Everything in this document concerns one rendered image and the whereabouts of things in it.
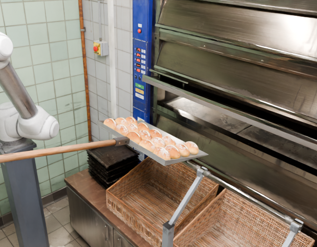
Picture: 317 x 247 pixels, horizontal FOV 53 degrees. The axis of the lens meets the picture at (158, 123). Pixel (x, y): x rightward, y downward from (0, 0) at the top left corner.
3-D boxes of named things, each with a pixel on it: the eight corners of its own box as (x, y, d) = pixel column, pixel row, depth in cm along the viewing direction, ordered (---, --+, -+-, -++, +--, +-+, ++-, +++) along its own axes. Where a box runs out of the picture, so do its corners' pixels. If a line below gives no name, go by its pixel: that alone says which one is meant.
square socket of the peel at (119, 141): (115, 146, 159) (116, 140, 158) (110, 143, 161) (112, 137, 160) (129, 144, 166) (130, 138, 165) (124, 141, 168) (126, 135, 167)
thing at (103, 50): (101, 52, 253) (100, 39, 249) (109, 55, 247) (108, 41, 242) (93, 53, 249) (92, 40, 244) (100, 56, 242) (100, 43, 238)
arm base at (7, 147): (-13, 144, 202) (-15, 136, 199) (22, 133, 216) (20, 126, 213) (-2, 156, 190) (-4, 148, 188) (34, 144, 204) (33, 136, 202)
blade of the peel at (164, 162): (164, 165, 149) (165, 160, 149) (96, 124, 184) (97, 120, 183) (208, 155, 175) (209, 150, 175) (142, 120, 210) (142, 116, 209)
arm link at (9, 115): (10, 128, 211) (3, 97, 201) (34, 132, 207) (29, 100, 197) (-8, 139, 197) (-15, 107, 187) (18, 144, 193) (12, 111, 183)
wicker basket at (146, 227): (156, 178, 246) (157, 147, 233) (216, 216, 211) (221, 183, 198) (105, 208, 215) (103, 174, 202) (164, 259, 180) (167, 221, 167)
